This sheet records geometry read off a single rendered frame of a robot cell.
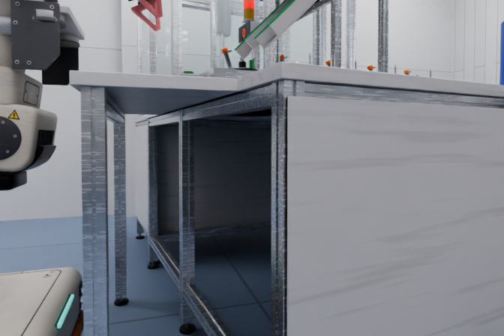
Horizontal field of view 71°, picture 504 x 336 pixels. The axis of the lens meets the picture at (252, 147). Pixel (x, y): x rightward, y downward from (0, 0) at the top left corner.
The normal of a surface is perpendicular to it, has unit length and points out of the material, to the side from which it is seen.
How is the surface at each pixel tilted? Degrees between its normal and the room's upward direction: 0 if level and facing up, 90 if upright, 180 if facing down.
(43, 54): 90
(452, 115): 90
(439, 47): 90
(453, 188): 90
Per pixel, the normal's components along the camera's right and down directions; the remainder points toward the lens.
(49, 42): 0.29, 0.03
